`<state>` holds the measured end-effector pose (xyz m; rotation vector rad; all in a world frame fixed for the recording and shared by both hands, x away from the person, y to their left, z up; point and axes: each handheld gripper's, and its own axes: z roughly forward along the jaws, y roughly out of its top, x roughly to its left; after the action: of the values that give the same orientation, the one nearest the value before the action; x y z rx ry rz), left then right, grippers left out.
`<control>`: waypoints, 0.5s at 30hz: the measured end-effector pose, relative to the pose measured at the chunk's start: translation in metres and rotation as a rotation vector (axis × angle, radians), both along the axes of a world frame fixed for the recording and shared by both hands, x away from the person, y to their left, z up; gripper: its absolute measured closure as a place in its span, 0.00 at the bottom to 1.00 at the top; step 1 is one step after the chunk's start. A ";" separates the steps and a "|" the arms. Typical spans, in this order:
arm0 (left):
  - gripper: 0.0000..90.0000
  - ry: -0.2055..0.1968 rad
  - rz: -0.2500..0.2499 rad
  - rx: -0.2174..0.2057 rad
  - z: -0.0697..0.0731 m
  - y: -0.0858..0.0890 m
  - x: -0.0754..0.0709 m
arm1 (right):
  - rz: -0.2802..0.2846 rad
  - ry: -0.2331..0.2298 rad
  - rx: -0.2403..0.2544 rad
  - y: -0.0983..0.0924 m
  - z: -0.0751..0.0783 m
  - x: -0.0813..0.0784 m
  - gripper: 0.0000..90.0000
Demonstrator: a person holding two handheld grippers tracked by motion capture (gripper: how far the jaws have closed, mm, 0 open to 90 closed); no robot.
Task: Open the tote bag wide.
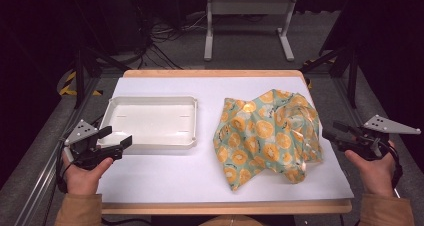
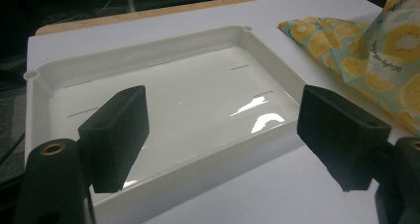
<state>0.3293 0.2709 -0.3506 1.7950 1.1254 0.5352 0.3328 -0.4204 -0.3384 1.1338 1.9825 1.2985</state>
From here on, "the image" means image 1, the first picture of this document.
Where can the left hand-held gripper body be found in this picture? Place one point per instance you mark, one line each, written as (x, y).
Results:
(83, 154)

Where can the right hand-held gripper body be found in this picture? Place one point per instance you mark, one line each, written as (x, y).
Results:
(370, 142)

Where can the orange patterned teal cloth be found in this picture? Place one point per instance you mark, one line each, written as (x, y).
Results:
(263, 132)

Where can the person's left hand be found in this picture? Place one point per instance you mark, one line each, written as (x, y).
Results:
(81, 181)

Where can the person's right hand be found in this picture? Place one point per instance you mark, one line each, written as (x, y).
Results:
(375, 176)

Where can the white plastic tray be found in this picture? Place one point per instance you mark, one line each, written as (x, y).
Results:
(150, 122)

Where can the black tripod stand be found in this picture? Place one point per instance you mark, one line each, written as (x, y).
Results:
(80, 72)
(351, 72)

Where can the yellow black hazard tape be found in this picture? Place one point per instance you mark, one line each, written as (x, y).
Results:
(68, 86)

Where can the white table cover sheet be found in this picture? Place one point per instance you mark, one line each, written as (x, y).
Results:
(186, 176)

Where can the wooden table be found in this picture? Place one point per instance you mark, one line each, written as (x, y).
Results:
(213, 73)

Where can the white metal stand frame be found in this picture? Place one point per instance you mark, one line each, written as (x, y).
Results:
(248, 6)

